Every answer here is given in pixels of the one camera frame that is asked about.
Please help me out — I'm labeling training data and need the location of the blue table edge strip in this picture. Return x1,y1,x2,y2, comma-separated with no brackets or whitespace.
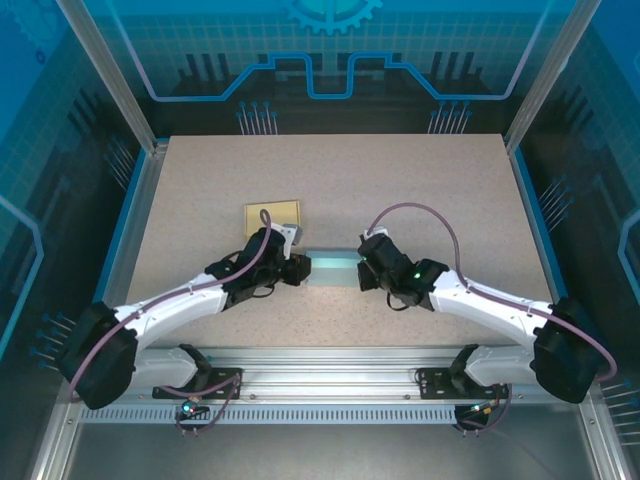
73,147,151,364
508,147,590,365

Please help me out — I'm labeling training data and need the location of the light blue paper box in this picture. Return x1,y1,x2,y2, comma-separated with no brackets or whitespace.
304,247,362,290

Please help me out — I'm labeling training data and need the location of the small LED circuit board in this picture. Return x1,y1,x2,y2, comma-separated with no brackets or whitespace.
462,399,501,417
179,394,209,416

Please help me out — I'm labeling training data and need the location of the aluminium table side rail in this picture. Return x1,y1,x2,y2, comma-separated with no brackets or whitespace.
82,142,169,364

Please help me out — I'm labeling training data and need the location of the slotted aluminium cable duct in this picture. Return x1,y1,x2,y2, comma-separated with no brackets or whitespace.
78,404,460,427

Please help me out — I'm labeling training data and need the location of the grey metal bottom panel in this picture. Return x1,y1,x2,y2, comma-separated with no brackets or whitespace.
64,422,601,480

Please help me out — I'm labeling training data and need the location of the yellow paper box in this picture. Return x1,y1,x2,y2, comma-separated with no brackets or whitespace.
242,199,303,241

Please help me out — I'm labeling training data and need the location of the aluminium lower side rail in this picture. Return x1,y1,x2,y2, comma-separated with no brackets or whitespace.
579,389,640,480
29,389,84,480

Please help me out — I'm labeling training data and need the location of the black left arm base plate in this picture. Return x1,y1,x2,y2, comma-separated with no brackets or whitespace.
151,366,245,401

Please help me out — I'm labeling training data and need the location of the aluminium front beam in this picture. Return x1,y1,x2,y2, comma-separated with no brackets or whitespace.
58,344,601,401

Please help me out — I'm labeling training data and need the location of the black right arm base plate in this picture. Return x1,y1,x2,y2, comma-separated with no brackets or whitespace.
416,366,512,401

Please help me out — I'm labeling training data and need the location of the aluminium frame post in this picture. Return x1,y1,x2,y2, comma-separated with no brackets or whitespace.
53,0,171,155
503,0,587,151

